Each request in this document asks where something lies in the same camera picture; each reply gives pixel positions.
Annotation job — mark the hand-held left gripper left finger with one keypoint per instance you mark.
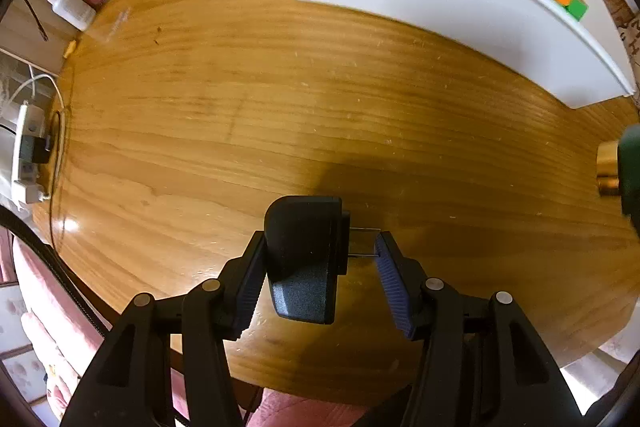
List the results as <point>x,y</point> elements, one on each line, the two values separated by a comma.
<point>247,302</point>

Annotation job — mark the black plug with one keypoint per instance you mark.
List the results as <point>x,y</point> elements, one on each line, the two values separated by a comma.
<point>35,149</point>

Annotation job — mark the white power strip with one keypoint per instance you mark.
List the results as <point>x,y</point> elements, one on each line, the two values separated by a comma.
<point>25,132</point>

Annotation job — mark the green gold cube charger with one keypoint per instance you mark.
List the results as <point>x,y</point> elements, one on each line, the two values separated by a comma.
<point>630,167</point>

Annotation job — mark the white plastic storage bin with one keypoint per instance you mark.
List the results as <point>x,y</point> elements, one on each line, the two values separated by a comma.
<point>450,12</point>

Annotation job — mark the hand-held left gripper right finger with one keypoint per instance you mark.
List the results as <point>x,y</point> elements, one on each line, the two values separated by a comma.
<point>395,287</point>

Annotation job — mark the white plastic bottle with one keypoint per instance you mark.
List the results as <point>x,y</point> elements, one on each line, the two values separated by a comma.
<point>70,9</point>

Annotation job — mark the black power adapter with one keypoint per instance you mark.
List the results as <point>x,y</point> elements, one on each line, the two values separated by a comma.
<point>305,257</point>

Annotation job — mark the pink fleece clothing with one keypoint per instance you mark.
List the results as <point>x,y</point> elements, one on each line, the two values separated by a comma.
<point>300,409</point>

